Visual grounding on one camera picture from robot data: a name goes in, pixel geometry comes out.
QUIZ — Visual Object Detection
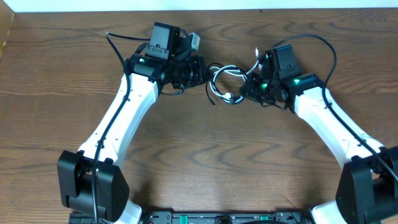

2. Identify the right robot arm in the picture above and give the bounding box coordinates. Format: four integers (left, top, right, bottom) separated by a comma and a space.
241, 45, 397, 223

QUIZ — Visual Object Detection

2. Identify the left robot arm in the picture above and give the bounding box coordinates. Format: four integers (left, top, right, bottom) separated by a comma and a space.
57, 22, 210, 223

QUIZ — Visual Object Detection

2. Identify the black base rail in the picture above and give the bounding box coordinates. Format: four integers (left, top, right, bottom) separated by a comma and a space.
68, 208, 315, 224

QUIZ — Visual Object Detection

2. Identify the white USB cable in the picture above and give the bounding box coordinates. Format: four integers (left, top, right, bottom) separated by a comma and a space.
210, 47, 260, 104

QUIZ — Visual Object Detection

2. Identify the black USB cable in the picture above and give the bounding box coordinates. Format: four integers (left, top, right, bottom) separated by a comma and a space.
205, 62, 249, 106

